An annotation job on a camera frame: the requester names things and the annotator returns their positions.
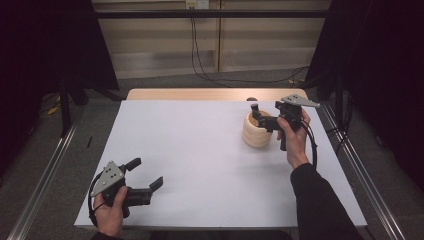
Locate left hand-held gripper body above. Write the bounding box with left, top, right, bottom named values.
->
left=89, top=160, right=154, bottom=220

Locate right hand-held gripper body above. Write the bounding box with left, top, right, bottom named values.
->
left=259, top=93, right=321, bottom=152

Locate ribbed beige brush holder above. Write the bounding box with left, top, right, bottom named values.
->
left=241, top=108, right=276, bottom=149

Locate person's right hand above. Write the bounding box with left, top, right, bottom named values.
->
left=276, top=108, right=313, bottom=170

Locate person's left hand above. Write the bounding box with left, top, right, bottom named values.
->
left=92, top=185, right=130, bottom=239

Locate white table cover sheet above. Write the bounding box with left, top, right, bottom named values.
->
left=73, top=99, right=368, bottom=231

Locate black curtain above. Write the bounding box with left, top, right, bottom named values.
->
left=304, top=0, right=424, bottom=193
left=0, top=0, right=120, bottom=176

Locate black floor cable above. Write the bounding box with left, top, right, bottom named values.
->
left=190, top=17, right=233, bottom=89
left=193, top=17, right=311, bottom=85

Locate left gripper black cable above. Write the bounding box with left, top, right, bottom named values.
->
left=87, top=171, right=106, bottom=228

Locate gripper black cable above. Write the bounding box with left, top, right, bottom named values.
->
left=87, top=171, right=106, bottom=228
left=300, top=119, right=319, bottom=170

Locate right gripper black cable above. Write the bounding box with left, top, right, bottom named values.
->
left=300, top=119, right=319, bottom=170

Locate black stand post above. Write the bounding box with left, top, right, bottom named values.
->
left=58, top=79, right=73, bottom=138
left=334, top=71, right=345, bottom=128

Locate black cable by stand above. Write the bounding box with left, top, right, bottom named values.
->
left=327, top=99, right=353, bottom=156

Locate aluminium floor rail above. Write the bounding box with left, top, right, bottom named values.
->
left=6, top=105, right=86, bottom=240
left=319, top=102, right=407, bottom=240

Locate black horizontal frame bar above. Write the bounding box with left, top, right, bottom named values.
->
left=94, top=9, right=332, bottom=20

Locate white wall socket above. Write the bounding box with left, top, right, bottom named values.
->
left=185, top=0, right=210, bottom=10

